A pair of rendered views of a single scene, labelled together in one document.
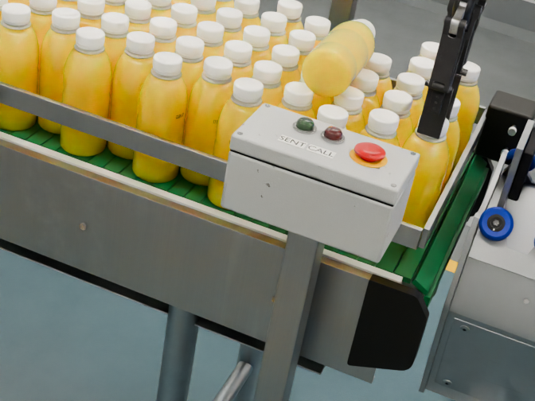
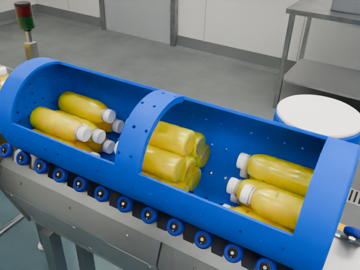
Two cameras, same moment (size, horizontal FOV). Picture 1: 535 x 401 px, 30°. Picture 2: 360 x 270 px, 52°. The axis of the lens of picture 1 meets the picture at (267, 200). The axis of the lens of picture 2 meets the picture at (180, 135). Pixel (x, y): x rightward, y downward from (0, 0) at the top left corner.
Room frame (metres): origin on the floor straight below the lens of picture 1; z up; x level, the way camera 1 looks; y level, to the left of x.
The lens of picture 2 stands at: (0.35, -1.02, 1.63)
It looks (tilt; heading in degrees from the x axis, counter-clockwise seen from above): 33 degrees down; 12
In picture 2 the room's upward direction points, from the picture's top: 2 degrees clockwise
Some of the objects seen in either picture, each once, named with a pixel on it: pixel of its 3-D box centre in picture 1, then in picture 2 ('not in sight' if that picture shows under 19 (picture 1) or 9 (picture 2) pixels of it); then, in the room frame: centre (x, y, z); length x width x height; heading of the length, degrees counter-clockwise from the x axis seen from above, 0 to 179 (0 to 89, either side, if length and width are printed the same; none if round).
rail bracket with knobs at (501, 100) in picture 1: (504, 132); not in sight; (1.43, -0.35, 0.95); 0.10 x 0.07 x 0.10; 164
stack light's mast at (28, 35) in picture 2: not in sight; (25, 22); (1.68, -0.07, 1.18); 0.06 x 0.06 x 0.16
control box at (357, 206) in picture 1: (319, 179); not in sight; (1.01, -0.06, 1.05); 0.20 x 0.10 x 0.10; 74
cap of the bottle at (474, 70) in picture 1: (466, 71); not in sight; (1.36, -0.25, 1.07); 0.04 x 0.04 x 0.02
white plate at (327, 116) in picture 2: not in sight; (319, 114); (1.50, -1.24, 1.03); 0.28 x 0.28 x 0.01
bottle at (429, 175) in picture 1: (416, 182); not in sight; (1.17, -0.19, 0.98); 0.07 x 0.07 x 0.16
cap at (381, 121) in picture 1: (383, 121); not in sight; (1.15, -0.13, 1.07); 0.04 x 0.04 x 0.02
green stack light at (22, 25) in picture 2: not in sight; (25, 21); (1.68, -0.07, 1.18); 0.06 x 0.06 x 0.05
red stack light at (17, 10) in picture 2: not in sight; (23, 10); (1.68, -0.07, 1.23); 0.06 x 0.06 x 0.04
